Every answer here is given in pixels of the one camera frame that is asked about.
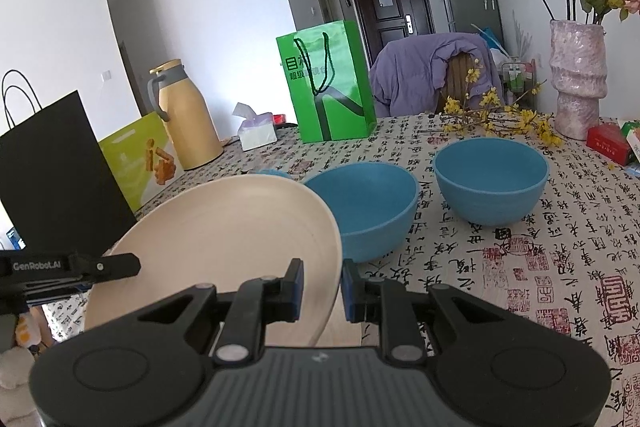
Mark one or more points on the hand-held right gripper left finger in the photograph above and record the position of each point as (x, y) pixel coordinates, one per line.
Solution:
(298, 288)

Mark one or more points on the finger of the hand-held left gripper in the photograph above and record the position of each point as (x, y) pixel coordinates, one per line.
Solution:
(120, 266)

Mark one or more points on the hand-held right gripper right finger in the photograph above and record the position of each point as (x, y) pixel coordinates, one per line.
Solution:
(347, 293)

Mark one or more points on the blue bowl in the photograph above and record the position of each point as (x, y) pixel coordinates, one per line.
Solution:
(490, 177)
(275, 173)
(365, 207)

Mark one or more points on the cream plate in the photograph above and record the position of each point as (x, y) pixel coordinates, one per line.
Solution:
(215, 232)

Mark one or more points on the black paper bag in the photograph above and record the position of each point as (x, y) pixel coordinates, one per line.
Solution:
(60, 167)

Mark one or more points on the lime snack gift bag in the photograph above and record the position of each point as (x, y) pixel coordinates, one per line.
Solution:
(130, 157)

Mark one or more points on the white tissue pack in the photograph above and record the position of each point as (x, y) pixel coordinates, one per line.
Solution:
(257, 134)

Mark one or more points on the yellow thermos jug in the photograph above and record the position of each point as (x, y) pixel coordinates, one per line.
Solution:
(190, 122)

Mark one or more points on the red plastic bag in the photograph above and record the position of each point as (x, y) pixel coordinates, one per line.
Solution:
(282, 119)

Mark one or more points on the calligraphy printed tablecloth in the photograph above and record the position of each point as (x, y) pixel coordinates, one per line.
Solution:
(550, 257)

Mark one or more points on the green paper bag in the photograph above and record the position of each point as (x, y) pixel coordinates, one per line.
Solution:
(345, 72)

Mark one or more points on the purple jacket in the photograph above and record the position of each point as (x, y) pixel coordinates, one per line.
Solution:
(410, 67)

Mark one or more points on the wooden chair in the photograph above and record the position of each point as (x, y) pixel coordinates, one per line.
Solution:
(457, 82)

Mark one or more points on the yellow flower branch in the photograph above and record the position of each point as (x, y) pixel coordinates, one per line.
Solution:
(492, 98)

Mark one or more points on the dark wooden door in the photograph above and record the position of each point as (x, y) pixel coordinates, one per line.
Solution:
(390, 12)

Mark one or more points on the blue plastic bag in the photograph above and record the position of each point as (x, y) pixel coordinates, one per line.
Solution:
(492, 42)

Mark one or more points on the red box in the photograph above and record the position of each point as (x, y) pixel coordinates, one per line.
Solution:
(607, 144)

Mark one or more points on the pale dried grass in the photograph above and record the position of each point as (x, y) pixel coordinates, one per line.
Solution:
(522, 39)

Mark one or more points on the green white box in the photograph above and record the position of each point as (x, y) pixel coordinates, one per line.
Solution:
(630, 132)

